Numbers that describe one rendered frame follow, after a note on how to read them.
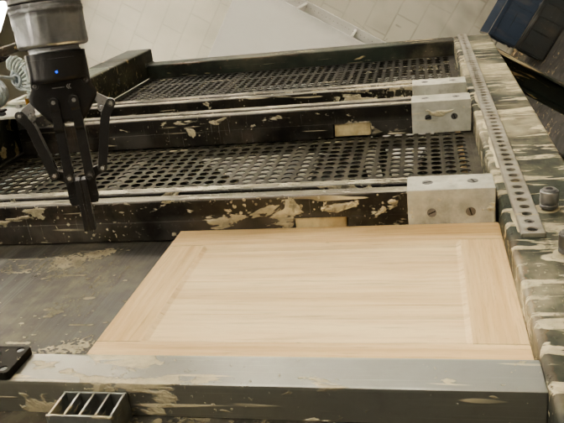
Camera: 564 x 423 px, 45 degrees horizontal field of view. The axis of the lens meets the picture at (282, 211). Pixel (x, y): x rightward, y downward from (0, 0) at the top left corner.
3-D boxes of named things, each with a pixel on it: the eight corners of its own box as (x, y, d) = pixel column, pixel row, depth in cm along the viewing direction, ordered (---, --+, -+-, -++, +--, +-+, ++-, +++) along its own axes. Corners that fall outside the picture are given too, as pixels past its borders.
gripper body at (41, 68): (88, 46, 92) (101, 115, 94) (23, 54, 90) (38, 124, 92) (86, 45, 85) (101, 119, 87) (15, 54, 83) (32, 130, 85)
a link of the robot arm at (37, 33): (11, 10, 89) (21, 57, 91) (1, 5, 81) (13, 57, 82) (82, 2, 91) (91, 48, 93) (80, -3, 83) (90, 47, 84)
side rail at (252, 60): (454, 72, 233) (453, 39, 229) (151, 95, 256) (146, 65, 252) (453, 68, 240) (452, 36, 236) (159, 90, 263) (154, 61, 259)
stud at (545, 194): (560, 211, 92) (561, 191, 91) (540, 211, 93) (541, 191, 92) (556, 205, 95) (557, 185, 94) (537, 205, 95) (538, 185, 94)
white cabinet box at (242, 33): (517, 124, 450) (241, -21, 447) (470, 197, 473) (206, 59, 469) (505, 105, 506) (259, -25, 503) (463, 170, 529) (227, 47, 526)
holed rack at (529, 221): (546, 237, 86) (546, 232, 86) (521, 237, 86) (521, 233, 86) (466, 35, 235) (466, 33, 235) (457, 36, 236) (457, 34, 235)
